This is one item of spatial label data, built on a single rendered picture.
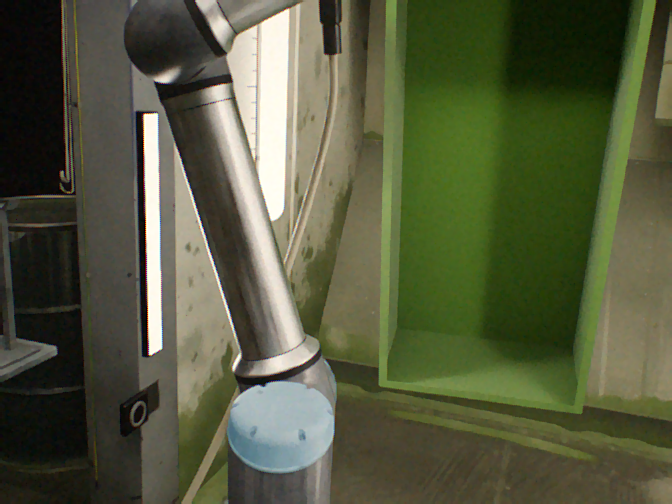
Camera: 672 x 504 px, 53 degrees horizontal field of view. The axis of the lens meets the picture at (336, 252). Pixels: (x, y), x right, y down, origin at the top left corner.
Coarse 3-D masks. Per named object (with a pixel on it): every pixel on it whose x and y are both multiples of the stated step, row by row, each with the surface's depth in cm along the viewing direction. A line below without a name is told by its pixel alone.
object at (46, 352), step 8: (32, 344) 144; (40, 352) 140; (48, 352) 140; (56, 352) 142; (24, 360) 136; (32, 360) 136; (40, 360) 138; (8, 368) 132; (16, 368) 132; (24, 368) 134; (0, 376) 128; (8, 376) 130
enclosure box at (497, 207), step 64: (448, 0) 190; (512, 0) 186; (576, 0) 183; (640, 0) 165; (448, 64) 198; (512, 64) 193; (576, 64) 189; (640, 64) 154; (384, 128) 174; (448, 128) 205; (512, 128) 201; (576, 128) 196; (384, 192) 182; (448, 192) 214; (512, 192) 209; (576, 192) 204; (384, 256) 190; (448, 256) 223; (512, 256) 218; (576, 256) 213; (384, 320) 199; (448, 320) 233; (512, 320) 227; (576, 320) 222; (384, 384) 208; (448, 384) 209; (512, 384) 209; (576, 384) 208
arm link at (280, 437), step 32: (288, 384) 102; (256, 416) 93; (288, 416) 93; (320, 416) 94; (256, 448) 90; (288, 448) 90; (320, 448) 92; (256, 480) 91; (288, 480) 90; (320, 480) 94
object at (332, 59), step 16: (336, 64) 109; (336, 80) 110; (336, 96) 111; (320, 144) 113; (320, 160) 113; (304, 208) 115; (304, 224) 116; (288, 256) 117; (288, 272) 118; (224, 416) 123; (224, 432) 124; (208, 464) 125; (192, 496) 126
